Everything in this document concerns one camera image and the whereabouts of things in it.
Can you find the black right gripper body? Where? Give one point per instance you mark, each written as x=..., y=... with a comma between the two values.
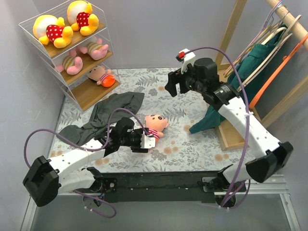
x=179, y=80

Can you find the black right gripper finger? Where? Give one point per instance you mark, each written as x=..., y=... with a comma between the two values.
x=171, y=87
x=175, y=76

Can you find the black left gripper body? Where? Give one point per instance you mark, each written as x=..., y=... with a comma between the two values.
x=138, y=141

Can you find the small orange striped plush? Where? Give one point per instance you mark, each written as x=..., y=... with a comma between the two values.
x=156, y=124

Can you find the peach doll plush striped shirt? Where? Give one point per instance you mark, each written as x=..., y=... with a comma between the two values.
x=101, y=76

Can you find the pink frog plush striped shirt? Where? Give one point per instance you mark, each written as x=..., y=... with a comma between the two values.
x=94, y=47

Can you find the pink pig plush striped hat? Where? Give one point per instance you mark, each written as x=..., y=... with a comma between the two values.
x=69, y=62

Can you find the yellow bear plush polka shirt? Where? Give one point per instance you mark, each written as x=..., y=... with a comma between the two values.
x=81, y=18

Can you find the orange bear plush polka shirt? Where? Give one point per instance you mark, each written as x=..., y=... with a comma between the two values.
x=48, y=28

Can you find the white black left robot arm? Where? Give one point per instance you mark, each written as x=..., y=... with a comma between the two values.
x=79, y=158

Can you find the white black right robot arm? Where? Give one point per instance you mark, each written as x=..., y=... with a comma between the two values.
x=201, y=75

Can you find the dark grey cloth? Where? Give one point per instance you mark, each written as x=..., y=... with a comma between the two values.
x=101, y=112

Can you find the floral table mat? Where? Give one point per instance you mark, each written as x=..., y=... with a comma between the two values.
x=178, y=149

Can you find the beige wooden hanger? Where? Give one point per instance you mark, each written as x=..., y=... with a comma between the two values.
x=285, y=36

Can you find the dark green garment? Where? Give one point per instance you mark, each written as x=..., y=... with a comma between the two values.
x=250, y=63

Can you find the wooden clothes rack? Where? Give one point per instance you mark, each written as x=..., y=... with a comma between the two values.
x=228, y=137

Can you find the orange plastic hanger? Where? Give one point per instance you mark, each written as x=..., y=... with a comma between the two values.
x=286, y=59

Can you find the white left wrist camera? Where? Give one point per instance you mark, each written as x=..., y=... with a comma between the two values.
x=148, y=141

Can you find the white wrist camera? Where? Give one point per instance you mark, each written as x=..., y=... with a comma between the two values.
x=148, y=141
x=185, y=57

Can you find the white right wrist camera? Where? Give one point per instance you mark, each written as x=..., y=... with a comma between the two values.
x=185, y=57

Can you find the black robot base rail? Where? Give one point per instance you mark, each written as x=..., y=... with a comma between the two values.
x=128, y=187

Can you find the white wire wooden shelf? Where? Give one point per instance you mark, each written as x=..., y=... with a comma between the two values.
x=79, y=88

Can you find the pink wire hanger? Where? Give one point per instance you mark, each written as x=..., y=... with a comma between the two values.
x=263, y=30

